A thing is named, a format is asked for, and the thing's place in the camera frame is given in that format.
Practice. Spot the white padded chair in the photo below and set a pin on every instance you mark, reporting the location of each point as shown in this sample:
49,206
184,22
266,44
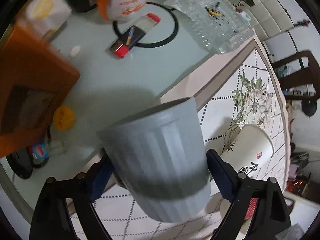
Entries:
269,20

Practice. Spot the glass crystal tray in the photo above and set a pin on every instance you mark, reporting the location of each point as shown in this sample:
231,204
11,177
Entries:
215,23

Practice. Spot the orange cardboard box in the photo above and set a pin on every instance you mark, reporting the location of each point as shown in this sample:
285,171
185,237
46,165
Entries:
35,79

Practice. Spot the yellow round cap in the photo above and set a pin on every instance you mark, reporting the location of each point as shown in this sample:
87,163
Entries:
64,118

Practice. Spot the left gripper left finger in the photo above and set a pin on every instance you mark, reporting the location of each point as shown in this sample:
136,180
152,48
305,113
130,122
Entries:
51,219

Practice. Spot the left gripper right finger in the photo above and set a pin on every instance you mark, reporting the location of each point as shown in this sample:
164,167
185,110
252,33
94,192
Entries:
271,216

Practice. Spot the dark wooden chair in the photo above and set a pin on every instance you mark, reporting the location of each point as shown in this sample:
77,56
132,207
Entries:
305,76

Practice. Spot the grey ribbed ceramic mug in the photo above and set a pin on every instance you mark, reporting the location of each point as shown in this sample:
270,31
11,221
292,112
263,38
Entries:
159,156

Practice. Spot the white paper cup with calligraphy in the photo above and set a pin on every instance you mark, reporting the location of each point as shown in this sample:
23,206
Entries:
249,151

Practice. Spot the black headphones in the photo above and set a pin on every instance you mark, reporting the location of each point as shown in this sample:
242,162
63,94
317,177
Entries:
22,162

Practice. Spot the red black lighter box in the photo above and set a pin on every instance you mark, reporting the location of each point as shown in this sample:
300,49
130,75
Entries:
134,34

